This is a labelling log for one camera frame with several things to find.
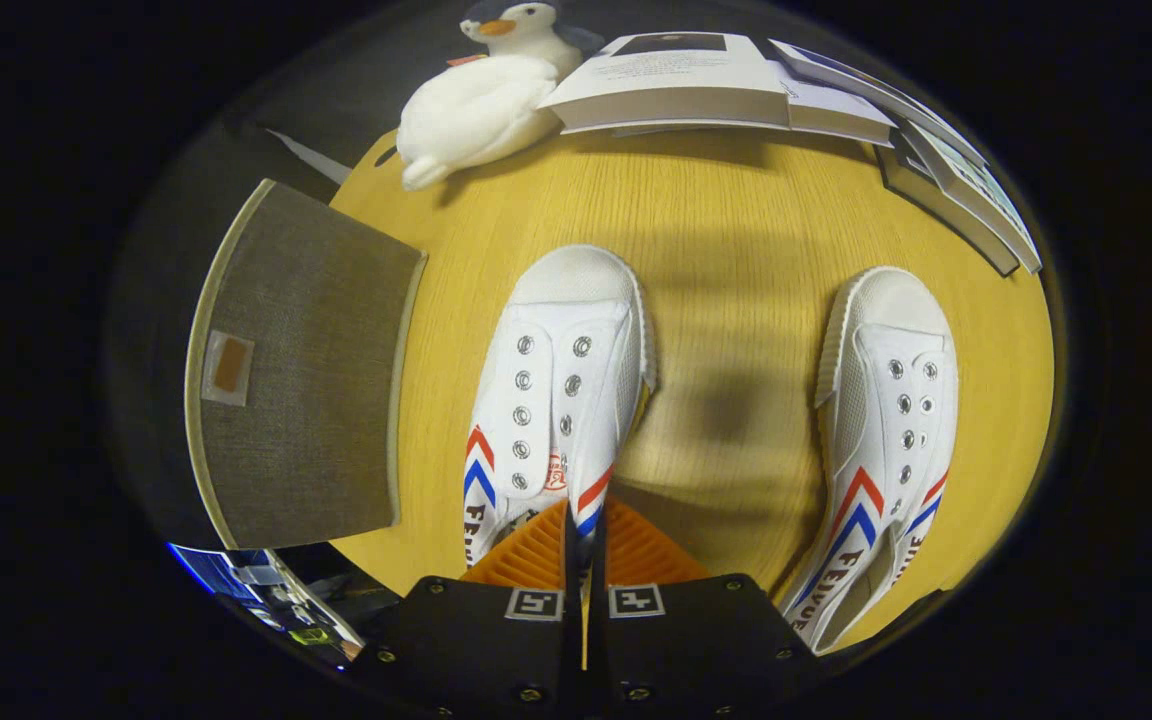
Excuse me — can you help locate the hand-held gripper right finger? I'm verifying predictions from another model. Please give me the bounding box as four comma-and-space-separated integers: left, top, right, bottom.
588, 496, 824, 716

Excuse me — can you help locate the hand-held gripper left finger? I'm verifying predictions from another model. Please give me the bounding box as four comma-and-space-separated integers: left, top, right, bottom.
349, 498, 587, 716

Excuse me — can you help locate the white shoe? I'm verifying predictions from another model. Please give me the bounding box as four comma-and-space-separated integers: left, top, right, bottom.
776, 266, 960, 656
463, 245, 659, 571

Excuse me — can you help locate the grey fabric storage box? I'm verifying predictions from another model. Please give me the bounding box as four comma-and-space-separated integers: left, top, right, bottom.
184, 178, 429, 553

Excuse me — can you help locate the monitor with blue screen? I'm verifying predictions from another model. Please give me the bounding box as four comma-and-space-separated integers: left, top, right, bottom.
168, 542, 277, 606

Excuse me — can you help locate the penguin plush toy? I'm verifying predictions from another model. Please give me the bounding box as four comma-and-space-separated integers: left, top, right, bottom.
396, 0, 605, 193

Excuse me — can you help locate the dark grey book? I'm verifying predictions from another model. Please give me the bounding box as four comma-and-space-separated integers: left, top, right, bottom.
876, 140, 1022, 278

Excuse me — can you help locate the white book with portrait cover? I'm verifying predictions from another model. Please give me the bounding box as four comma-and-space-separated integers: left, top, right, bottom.
539, 30, 797, 136

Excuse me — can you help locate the plain white book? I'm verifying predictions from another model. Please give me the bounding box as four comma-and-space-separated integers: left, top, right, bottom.
766, 60, 899, 148

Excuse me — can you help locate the book with pale green cover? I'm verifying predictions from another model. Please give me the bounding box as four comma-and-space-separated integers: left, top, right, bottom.
901, 120, 1044, 276

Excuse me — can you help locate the book with blue picture cover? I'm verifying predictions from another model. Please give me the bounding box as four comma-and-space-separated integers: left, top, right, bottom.
771, 38, 987, 166

